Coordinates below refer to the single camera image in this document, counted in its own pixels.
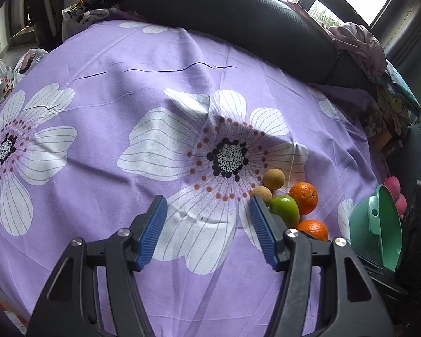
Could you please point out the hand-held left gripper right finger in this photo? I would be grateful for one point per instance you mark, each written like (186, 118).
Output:
(263, 228)

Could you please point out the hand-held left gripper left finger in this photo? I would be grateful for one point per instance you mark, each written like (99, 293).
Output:
(153, 228)

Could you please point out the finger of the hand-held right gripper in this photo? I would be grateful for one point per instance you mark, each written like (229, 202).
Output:
(382, 277)

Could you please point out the green plastic bowl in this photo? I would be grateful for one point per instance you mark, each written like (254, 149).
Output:
(366, 223)

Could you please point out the green jujube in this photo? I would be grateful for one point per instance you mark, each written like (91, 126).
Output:
(286, 210)

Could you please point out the round brown longan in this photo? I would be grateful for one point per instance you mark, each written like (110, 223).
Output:
(263, 193)
(273, 179)

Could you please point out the orange tangerine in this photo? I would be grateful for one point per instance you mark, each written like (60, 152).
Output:
(304, 197)
(315, 230)

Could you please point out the black chair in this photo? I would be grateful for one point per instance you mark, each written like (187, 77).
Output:
(415, 151)

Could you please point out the colourful printed cloth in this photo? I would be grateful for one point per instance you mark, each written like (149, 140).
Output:
(394, 105)

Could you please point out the purple floral bedsheet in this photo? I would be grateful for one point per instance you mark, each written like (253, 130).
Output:
(91, 77)

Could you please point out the pink crumpled cloth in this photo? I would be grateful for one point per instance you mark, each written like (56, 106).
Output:
(361, 45)

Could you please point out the white plastic bag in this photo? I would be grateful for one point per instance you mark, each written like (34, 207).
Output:
(30, 61)

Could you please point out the dark grey cushion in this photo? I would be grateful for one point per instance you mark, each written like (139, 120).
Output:
(231, 10)

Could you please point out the pile of dark clothes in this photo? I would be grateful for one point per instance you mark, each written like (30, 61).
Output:
(91, 3)

